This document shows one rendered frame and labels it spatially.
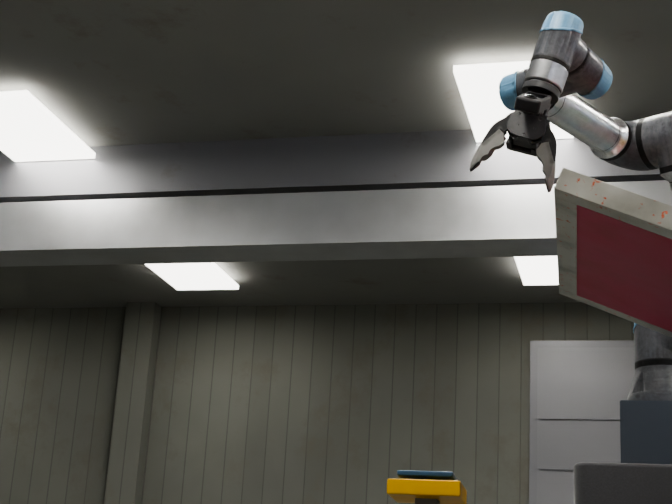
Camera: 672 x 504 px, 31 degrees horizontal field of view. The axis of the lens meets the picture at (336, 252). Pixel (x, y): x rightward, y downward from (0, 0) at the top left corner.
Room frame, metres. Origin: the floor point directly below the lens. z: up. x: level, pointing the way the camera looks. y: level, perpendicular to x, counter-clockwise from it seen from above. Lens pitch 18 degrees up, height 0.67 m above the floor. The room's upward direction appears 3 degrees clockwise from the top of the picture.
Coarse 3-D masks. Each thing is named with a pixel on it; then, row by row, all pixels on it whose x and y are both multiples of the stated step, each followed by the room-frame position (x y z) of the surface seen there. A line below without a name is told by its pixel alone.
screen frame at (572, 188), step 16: (560, 176) 1.76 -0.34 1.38; (576, 176) 1.75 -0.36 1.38; (560, 192) 1.76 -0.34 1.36; (576, 192) 1.75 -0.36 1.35; (592, 192) 1.75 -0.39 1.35; (608, 192) 1.74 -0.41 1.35; (624, 192) 1.74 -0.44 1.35; (560, 208) 1.84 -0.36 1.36; (576, 208) 1.80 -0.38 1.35; (592, 208) 1.77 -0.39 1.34; (608, 208) 1.74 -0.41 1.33; (624, 208) 1.74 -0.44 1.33; (640, 208) 1.73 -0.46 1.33; (656, 208) 1.73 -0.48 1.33; (560, 224) 1.91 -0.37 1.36; (576, 224) 1.88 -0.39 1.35; (640, 224) 1.75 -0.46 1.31; (656, 224) 1.73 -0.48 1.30; (560, 240) 2.00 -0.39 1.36; (576, 240) 1.96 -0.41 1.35; (560, 256) 2.09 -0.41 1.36; (576, 256) 2.05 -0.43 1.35; (560, 272) 2.18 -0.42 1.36; (576, 272) 2.14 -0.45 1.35; (560, 288) 2.29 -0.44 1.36; (576, 288) 2.24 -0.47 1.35; (592, 304) 2.30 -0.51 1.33; (640, 320) 2.27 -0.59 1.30
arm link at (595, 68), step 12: (588, 48) 2.08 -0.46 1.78; (588, 60) 2.08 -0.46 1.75; (600, 60) 2.11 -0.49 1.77; (576, 72) 2.09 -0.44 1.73; (588, 72) 2.10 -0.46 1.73; (600, 72) 2.11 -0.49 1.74; (576, 84) 2.13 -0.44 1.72; (588, 84) 2.12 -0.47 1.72; (600, 84) 2.13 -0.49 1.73; (564, 96) 2.19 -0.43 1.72; (588, 96) 2.16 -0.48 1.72; (600, 96) 2.16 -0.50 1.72
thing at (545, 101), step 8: (520, 96) 1.97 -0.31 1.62; (528, 96) 1.97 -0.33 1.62; (536, 96) 2.00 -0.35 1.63; (544, 96) 2.02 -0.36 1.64; (520, 104) 1.97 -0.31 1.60; (528, 104) 1.97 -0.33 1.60; (536, 104) 1.96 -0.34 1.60; (544, 104) 2.00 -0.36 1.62; (528, 112) 1.98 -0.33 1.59; (536, 112) 1.97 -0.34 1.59
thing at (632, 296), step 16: (592, 272) 2.10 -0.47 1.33; (608, 272) 2.06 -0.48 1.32; (592, 288) 2.19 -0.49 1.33; (608, 288) 2.15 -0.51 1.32; (624, 288) 2.11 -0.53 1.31; (640, 288) 2.07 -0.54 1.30; (656, 288) 2.03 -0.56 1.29; (608, 304) 2.25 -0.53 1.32; (624, 304) 2.21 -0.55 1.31; (640, 304) 2.16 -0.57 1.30; (656, 304) 2.12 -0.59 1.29; (656, 320) 2.22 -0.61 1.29
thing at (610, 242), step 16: (592, 224) 1.84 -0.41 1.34; (608, 224) 1.81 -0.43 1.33; (624, 224) 1.78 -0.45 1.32; (592, 240) 1.92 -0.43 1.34; (608, 240) 1.89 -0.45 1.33; (624, 240) 1.85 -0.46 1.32; (640, 240) 1.82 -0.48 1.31; (656, 240) 1.79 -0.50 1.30; (592, 256) 2.01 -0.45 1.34; (608, 256) 1.97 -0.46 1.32; (624, 256) 1.93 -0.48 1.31; (640, 256) 1.90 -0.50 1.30; (656, 256) 1.86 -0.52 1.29; (624, 272) 2.02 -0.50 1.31; (640, 272) 1.98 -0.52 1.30; (656, 272) 1.94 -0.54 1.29
